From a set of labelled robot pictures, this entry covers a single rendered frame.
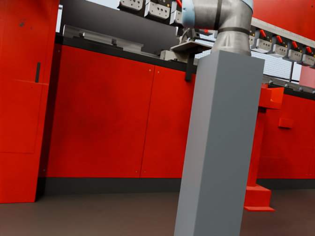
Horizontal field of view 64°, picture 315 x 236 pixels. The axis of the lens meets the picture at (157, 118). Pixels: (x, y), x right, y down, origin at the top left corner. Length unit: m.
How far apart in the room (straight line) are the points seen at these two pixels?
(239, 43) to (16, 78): 1.01
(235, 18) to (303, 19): 1.87
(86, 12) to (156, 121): 1.10
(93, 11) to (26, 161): 1.34
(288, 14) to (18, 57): 2.19
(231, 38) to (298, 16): 1.84
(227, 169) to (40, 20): 1.09
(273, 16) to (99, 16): 1.46
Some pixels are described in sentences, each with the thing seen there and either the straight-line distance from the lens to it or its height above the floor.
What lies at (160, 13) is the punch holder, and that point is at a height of 1.20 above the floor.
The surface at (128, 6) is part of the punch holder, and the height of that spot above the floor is 1.18.
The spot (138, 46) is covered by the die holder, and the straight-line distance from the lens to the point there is 1.74.
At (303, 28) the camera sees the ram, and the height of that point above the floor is 1.48.
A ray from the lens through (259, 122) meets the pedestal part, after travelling 1.83.
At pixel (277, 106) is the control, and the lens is 1.85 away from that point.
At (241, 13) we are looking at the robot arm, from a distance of 1.01.
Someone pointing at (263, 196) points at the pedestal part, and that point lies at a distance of 1.86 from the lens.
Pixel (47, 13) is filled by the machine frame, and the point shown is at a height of 0.94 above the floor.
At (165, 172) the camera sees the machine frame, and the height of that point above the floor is 0.14.
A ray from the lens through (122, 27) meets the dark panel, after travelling 2.30.
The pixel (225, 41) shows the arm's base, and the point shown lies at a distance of 0.97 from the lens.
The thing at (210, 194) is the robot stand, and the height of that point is 0.28.
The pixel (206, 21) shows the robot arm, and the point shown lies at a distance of 1.01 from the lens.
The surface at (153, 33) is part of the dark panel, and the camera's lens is 2.40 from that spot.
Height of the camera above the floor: 0.54
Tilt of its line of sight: 2 degrees down
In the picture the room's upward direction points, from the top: 8 degrees clockwise
